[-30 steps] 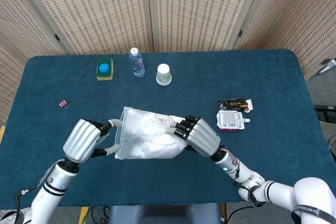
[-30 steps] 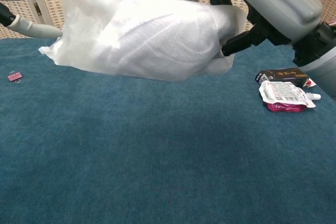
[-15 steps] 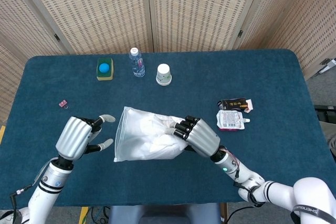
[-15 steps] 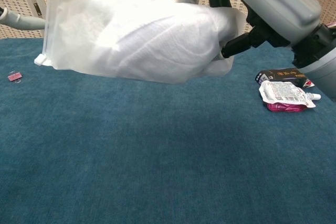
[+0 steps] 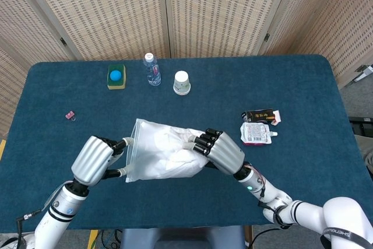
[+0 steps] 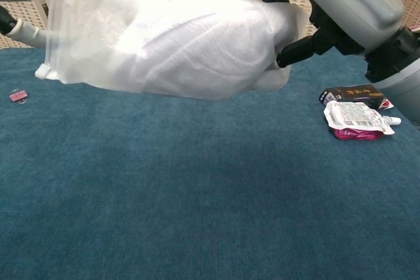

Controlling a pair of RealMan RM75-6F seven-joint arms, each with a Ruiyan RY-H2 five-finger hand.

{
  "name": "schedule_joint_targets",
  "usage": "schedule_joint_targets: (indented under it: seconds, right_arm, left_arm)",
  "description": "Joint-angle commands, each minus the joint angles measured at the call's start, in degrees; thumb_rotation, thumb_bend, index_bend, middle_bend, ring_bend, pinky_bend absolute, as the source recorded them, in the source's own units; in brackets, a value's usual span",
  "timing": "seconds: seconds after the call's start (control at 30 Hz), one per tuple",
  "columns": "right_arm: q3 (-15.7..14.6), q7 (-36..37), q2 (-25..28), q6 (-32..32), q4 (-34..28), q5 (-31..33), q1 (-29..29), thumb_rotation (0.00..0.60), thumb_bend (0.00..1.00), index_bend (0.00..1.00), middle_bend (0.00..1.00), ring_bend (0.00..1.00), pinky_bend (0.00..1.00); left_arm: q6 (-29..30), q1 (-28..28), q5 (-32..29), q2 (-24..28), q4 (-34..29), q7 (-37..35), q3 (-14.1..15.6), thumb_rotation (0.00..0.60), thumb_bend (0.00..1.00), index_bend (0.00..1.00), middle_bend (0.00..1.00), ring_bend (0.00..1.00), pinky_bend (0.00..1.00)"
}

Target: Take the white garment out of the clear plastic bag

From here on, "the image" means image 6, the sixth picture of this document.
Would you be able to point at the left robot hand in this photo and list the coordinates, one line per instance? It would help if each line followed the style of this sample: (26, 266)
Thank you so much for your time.
(31, 35)

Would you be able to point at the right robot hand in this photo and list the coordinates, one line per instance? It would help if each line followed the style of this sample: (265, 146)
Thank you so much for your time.
(351, 1)

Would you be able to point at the translucent zip plastic bag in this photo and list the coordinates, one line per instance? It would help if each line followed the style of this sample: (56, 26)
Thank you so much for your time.
(85, 31)

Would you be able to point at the white plastic bag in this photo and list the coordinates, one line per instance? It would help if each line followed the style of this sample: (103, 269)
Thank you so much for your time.
(203, 57)

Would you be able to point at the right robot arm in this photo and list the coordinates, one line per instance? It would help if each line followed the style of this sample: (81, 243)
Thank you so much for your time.
(403, 80)

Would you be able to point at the woven folding screen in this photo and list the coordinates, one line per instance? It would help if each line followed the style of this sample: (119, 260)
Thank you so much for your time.
(19, 9)

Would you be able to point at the pink binder clip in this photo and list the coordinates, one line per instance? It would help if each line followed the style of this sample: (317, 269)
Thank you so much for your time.
(18, 96)

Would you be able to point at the black snack packet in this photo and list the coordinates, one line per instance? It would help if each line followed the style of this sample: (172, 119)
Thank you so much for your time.
(354, 91)

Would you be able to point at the spouted drink pouch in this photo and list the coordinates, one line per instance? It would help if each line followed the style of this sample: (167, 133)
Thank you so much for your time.
(354, 116)

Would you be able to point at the blue tablecloth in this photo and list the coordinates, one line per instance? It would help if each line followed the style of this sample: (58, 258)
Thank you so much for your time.
(164, 178)

